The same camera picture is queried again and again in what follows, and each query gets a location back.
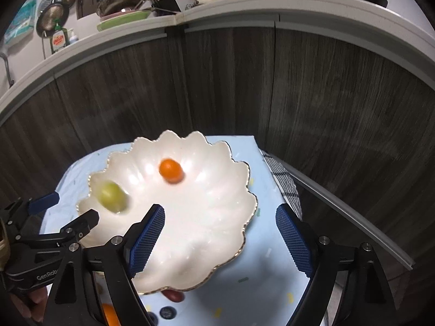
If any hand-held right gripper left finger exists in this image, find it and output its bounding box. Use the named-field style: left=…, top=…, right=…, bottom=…
left=44, top=204, right=166, bottom=326

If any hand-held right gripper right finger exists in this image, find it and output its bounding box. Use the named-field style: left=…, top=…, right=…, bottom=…
left=275, top=204, right=396, bottom=326

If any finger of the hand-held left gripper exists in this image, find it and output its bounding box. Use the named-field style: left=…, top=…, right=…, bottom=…
left=17, top=209, right=100, bottom=245
left=0, top=192, right=61, bottom=225

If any green round fruit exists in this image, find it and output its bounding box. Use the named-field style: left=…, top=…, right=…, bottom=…
left=95, top=181, right=131, bottom=214

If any red jujube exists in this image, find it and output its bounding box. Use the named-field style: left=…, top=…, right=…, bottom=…
left=161, top=289, right=186, bottom=303

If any white scalloped bowl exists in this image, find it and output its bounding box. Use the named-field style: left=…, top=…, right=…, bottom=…
left=75, top=130, right=259, bottom=295

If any orange tangerine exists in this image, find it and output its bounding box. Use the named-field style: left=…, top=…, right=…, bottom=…
left=159, top=158, right=184, bottom=184
left=101, top=303, right=120, bottom=326

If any person's left hand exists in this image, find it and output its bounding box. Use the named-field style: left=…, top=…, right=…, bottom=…
left=10, top=289, right=48, bottom=323

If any light blue tablecloth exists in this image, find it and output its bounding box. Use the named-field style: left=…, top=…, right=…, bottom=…
left=39, top=135, right=335, bottom=326

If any black white checkered cloth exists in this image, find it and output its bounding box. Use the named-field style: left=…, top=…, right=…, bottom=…
left=260, top=148, right=303, bottom=221

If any grey edge strip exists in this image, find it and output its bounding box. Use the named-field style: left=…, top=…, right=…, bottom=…
left=272, top=156, right=417, bottom=269

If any metal faucet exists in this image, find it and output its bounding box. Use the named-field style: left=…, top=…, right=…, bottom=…
left=0, top=52, right=15, bottom=87

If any dark wood kitchen cabinet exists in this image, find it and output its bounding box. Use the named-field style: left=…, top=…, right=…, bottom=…
left=0, top=24, right=435, bottom=326

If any green dish soap bottle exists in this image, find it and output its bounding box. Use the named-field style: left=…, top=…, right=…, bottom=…
left=51, top=20, right=70, bottom=55

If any teal printed packet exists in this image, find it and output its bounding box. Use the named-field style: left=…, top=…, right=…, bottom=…
left=3, top=0, right=37, bottom=45

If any hanging frying pan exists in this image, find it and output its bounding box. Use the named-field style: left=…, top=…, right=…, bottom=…
left=36, top=2, right=70, bottom=38

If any green plate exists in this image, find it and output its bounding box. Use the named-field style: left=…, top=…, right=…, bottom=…
left=97, top=10, right=152, bottom=32

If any stainless steel pot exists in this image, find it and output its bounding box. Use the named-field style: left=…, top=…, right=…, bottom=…
left=96, top=0, right=147, bottom=17

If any black tray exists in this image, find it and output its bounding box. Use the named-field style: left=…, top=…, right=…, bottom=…
left=151, top=0, right=182, bottom=17

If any white kitchen countertop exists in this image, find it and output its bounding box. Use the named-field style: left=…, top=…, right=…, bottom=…
left=0, top=0, right=435, bottom=123

